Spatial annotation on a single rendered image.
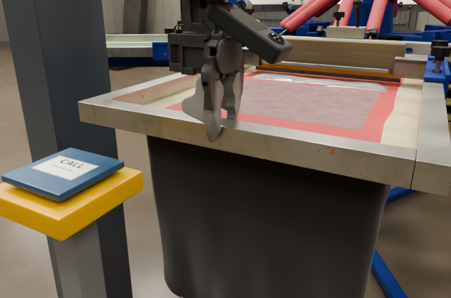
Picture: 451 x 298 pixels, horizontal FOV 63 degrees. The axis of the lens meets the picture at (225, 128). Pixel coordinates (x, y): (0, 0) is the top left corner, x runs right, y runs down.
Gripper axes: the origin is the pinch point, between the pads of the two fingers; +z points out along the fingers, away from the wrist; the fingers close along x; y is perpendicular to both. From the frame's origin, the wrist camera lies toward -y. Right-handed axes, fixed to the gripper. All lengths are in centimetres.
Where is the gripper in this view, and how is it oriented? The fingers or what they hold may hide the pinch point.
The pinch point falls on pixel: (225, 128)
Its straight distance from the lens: 54.8
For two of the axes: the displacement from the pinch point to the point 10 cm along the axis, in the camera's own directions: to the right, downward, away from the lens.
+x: -4.7, 2.9, -8.3
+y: -8.8, -1.5, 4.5
